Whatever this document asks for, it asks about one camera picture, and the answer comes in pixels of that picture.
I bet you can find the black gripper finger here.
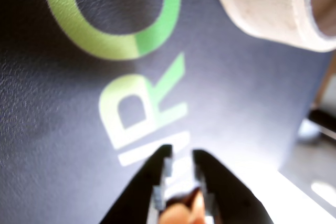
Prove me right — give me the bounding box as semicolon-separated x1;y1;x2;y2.
99;144;174;224
193;149;271;224

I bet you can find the orange plush toy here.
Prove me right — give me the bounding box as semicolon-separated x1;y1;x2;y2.
160;187;211;224

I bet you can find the white round felt box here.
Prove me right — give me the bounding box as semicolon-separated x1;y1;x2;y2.
209;0;336;53

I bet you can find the dark bar beside mat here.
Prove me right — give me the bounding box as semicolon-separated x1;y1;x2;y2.
296;108;336;144

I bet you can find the dark mat with green letters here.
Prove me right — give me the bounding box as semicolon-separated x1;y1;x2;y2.
0;0;332;224

